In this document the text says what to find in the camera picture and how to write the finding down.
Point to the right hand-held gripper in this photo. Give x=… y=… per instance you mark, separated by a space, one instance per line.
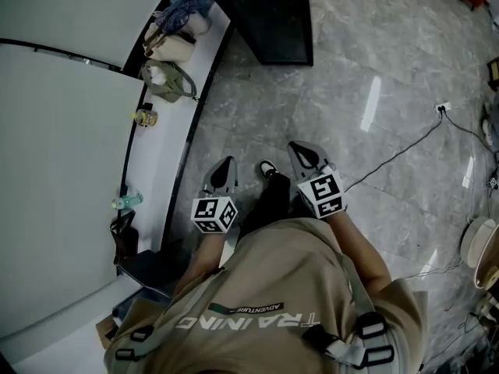
x=321 y=191

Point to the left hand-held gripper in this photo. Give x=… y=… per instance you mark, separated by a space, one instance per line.
x=212 y=212

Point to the person's left forearm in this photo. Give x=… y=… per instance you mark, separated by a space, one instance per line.
x=202 y=255

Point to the person's right forearm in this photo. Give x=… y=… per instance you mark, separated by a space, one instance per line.
x=358 y=255

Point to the olive green shoulder bag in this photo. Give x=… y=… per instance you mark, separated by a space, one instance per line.
x=171 y=86

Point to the black white sneaker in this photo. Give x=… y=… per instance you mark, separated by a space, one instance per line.
x=268 y=168

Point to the black trousers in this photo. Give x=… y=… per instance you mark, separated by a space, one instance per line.
x=269 y=205

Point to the white ledge with black edge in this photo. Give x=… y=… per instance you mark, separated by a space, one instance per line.
x=163 y=162

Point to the mint green water bottle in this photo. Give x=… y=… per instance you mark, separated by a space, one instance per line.
x=128 y=201

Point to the small black box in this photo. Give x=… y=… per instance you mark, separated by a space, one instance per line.
x=147 y=106

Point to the beige printed t-shirt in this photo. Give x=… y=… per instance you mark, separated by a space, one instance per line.
x=253 y=279

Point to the black handbag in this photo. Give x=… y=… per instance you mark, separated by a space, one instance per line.
x=124 y=240

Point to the black flat case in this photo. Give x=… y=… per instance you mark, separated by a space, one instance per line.
x=148 y=271

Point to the white crumpled cloth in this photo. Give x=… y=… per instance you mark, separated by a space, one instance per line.
x=158 y=75

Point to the grey harness with black buckles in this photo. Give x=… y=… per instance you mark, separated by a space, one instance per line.
x=358 y=286

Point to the beige tote bag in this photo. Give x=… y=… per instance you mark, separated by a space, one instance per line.
x=175 y=49

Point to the white power strip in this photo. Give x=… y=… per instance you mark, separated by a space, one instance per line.
x=444 y=106

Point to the light cloth bag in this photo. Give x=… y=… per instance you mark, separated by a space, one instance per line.
x=200 y=23

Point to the white roller blind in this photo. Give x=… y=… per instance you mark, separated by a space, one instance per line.
x=78 y=10
x=58 y=170

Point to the blue plaid shirt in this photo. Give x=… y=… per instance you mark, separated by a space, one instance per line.
x=179 y=14

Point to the small black white device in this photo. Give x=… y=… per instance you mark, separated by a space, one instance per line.
x=492 y=182

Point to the brown cardboard box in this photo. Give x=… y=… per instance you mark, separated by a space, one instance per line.
x=107 y=331

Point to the wooden shelf rack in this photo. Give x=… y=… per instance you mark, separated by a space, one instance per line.
x=494 y=72

